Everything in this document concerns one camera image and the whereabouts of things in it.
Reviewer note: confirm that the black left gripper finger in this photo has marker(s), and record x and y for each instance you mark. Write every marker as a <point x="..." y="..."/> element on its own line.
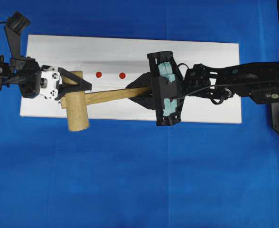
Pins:
<point x="74" y="78"/>
<point x="63" y="89"/>

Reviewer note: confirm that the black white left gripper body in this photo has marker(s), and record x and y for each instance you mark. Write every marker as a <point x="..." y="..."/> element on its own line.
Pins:
<point x="34" y="80"/>

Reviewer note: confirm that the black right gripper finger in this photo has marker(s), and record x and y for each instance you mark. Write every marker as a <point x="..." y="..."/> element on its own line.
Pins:
<point x="143" y="81"/>
<point x="146" y="101"/>

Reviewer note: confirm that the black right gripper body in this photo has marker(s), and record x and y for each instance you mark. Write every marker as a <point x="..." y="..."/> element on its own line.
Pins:
<point x="166" y="84"/>

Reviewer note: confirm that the wooden mallet hammer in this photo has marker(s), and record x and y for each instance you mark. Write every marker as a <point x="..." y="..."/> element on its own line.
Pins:
<point x="75" y="104"/>

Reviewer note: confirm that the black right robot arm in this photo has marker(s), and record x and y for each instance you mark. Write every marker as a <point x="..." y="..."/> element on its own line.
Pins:
<point x="259" y="81"/>

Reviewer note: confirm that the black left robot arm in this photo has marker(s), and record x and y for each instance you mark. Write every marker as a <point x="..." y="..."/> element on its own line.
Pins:
<point x="5" y="74"/>

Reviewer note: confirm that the red dot mark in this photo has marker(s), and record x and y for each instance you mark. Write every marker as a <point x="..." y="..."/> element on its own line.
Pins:
<point x="98" y="74"/>
<point x="122" y="75"/>

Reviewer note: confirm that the red dot mark middle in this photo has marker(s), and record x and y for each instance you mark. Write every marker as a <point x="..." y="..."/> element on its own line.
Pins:
<point x="122" y="75"/>

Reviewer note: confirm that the white rectangular board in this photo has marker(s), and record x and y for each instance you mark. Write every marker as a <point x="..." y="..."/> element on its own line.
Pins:
<point x="111" y="56"/>

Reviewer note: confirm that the blue table cloth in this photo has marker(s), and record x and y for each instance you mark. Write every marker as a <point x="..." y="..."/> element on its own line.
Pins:
<point x="134" y="174"/>

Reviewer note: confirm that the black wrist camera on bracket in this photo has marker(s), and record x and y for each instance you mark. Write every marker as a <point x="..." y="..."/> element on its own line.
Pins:
<point x="13" y="29"/>

